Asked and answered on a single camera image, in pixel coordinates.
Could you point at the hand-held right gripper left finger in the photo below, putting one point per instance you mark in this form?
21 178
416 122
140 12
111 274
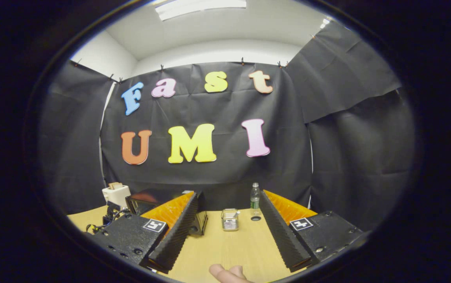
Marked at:
176 232

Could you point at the white toaster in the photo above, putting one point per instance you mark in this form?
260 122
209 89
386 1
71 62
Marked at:
116 195

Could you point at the long ceiling light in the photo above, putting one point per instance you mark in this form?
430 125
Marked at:
199 7

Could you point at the small ceiling light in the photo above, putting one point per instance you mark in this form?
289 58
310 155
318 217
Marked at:
324 22

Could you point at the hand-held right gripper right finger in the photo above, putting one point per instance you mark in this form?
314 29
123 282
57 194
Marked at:
278 230

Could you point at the toast slice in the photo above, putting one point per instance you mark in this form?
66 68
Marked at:
115 185

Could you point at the black electric oven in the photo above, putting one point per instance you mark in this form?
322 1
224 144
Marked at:
146 198

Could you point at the black backdrop cloth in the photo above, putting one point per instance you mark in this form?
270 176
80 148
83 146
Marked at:
217 173

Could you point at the clear plastic bottle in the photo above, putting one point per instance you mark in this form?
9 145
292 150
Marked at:
255 198

